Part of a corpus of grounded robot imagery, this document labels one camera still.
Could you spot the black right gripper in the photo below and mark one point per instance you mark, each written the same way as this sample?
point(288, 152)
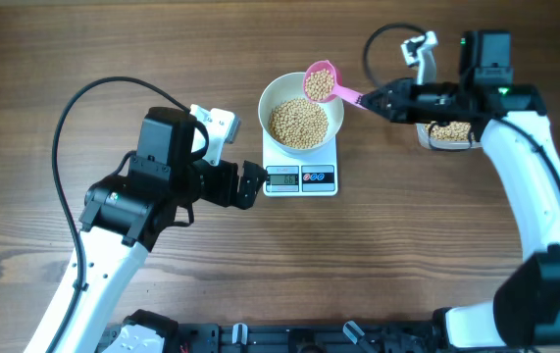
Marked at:
point(401, 109)

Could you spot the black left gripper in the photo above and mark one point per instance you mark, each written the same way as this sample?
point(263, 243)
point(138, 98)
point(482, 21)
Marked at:
point(248, 186)

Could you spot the pink plastic measuring scoop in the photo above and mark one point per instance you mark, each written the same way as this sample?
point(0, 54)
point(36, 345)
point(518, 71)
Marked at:
point(346, 94)

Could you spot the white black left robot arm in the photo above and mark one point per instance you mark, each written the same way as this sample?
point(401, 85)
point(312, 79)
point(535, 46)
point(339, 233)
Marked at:
point(177, 161)

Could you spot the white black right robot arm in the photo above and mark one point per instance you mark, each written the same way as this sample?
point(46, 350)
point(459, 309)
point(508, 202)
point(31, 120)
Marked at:
point(510, 122)

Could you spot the white digital kitchen scale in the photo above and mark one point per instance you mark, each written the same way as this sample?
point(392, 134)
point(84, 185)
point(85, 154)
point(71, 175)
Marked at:
point(313, 174)

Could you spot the soybeans in white bowl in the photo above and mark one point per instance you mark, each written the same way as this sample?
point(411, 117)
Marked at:
point(298, 123)

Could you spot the soybeans in pink scoop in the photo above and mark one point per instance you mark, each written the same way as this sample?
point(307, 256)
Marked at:
point(319, 85)

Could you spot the white bowl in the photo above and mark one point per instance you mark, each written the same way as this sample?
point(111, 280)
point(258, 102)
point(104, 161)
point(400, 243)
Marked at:
point(288, 87)

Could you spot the pile of soybeans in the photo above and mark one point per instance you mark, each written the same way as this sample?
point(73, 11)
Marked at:
point(454, 132)

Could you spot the clear plastic bean container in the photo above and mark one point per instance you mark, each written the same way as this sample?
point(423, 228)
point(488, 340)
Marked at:
point(433, 144)

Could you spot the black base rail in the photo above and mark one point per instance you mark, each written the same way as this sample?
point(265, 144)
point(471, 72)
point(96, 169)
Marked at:
point(405, 337)

